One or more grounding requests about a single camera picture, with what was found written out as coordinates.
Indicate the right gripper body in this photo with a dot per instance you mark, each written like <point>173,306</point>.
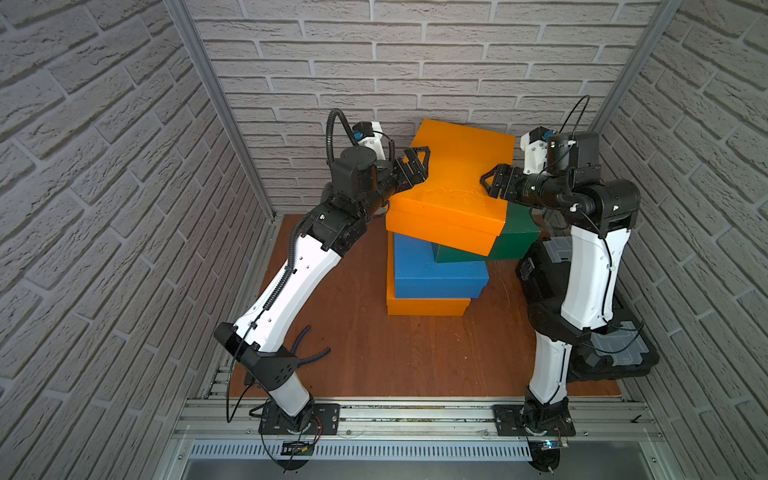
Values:
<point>532,191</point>

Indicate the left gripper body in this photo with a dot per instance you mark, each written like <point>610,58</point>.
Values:
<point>395,177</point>

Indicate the green shoebox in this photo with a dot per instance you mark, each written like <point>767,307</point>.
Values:
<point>519,232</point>

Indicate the orange shoebox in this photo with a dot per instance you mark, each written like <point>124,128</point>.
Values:
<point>451,208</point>
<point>417,307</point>

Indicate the blue shoebox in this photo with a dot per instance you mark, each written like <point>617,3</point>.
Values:
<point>417,275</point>

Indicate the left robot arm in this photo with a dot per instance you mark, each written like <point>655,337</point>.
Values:
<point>316,245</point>

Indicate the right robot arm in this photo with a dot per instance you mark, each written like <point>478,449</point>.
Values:
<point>600,216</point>

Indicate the black plastic toolbox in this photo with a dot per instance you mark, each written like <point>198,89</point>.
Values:
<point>615,350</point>

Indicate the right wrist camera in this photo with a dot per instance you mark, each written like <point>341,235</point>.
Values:
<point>553,152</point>

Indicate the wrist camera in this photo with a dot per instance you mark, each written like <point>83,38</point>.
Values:
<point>553,152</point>
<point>366,144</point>

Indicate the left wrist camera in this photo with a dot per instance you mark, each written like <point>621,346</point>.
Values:
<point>366,144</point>

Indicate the right corner aluminium post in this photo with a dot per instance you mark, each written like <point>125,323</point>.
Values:
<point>659,22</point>

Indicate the corner aluminium post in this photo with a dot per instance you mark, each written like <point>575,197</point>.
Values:
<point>195,46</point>
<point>659,22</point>

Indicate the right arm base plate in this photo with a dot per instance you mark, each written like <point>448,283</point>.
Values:
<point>528,420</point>

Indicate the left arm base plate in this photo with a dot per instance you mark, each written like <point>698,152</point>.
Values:
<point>315,418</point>

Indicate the left corner aluminium post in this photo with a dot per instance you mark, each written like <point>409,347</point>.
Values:
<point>195,46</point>

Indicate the aluminium front rail frame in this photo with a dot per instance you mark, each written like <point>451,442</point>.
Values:
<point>408,429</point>

